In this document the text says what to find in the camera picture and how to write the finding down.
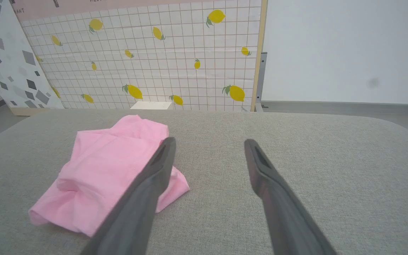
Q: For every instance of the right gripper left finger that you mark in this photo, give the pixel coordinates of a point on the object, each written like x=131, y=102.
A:
x=143, y=198

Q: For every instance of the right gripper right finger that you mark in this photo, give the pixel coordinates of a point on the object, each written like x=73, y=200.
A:
x=282, y=212

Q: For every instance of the pink garment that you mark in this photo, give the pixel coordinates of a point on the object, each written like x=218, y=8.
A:
x=97, y=170

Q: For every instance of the white box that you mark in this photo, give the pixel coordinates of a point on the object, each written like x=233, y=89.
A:
x=151, y=105

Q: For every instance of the grey metal panel stand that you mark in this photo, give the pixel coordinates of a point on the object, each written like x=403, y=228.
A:
x=261, y=81

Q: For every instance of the lemon print grid panel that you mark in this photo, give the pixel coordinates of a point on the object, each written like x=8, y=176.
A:
x=190, y=42

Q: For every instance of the white partition board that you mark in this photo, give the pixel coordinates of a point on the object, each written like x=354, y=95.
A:
x=345, y=49

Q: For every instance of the grey terrazzo pattern panel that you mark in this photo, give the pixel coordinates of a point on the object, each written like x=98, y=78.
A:
x=9, y=63

